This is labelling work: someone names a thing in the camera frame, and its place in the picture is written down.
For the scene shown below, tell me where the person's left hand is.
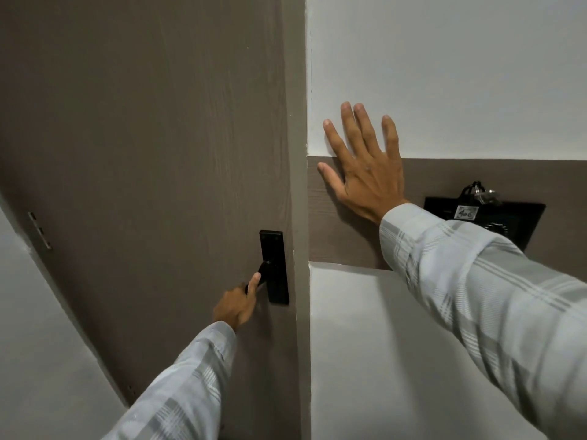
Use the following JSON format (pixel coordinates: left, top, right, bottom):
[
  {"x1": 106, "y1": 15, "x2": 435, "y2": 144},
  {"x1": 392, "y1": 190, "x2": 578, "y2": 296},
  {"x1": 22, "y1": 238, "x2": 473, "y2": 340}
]
[{"x1": 212, "y1": 271, "x2": 263, "y2": 333}]

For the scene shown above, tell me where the person's right hand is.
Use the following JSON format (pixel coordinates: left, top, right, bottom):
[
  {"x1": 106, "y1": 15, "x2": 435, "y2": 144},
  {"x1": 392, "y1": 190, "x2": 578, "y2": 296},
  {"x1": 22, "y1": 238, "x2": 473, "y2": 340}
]
[{"x1": 317, "y1": 102, "x2": 410, "y2": 226}]

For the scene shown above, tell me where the black door handle lever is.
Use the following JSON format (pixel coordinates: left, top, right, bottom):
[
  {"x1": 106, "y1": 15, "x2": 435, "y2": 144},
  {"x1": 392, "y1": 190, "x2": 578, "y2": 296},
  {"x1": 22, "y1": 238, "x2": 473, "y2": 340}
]
[{"x1": 244, "y1": 260, "x2": 274, "y2": 295}]

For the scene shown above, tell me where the person's right forearm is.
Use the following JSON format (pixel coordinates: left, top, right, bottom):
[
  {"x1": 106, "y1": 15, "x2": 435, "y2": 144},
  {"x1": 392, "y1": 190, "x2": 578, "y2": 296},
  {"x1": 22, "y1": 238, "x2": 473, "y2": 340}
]
[{"x1": 379, "y1": 202, "x2": 587, "y2": 440}]

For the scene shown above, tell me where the person's left forearm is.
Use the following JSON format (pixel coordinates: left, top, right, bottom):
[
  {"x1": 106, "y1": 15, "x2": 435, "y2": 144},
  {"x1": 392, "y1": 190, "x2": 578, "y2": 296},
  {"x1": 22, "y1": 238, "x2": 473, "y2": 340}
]
[{"x1": 101, "y1": 321, "x2": 237, "y2": 440}]

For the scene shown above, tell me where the black door lock plate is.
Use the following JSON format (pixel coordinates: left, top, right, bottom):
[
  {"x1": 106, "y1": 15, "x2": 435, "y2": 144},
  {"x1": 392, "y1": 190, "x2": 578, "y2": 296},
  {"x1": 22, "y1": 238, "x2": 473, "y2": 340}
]
[{"x1": 259, "y1": 230, "x2": 290, "y2": 306}]

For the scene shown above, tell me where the brown wooden door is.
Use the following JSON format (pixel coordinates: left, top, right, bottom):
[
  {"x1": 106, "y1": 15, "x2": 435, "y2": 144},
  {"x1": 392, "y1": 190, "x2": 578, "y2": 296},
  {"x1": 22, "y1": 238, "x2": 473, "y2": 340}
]
[{"x1": 0, "y1": 0, "x2": 300, "y2": 440}]

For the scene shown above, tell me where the metal door hinge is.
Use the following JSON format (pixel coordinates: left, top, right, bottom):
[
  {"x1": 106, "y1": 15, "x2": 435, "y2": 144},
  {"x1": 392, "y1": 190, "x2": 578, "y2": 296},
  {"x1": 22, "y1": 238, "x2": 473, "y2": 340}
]
[{"x1": 27, "y1": 211, "x2": 53, "y2": 251}]

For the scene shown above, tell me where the grey-brown door frame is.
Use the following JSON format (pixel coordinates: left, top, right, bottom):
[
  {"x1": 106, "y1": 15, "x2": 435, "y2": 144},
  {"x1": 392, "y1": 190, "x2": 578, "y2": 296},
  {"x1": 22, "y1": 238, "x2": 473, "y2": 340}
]
[{"x1": 280, "y1": 0, "x2": 313, "y2": 440}]

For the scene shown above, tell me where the brown wall trim panel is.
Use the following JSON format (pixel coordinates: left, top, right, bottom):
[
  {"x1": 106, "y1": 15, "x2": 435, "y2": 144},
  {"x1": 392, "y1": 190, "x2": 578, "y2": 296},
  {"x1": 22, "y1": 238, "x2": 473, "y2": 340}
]
[{"x1": 306, "y1": 156, "x2": 587, "y2": 285}]

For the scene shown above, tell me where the black wall card holder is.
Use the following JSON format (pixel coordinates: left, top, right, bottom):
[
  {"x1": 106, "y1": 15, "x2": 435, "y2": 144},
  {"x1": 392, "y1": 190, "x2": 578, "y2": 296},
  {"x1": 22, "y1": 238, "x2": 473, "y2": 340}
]
[{"x1": 422, "y1": 195, "x2": 547, "y2": 253}]

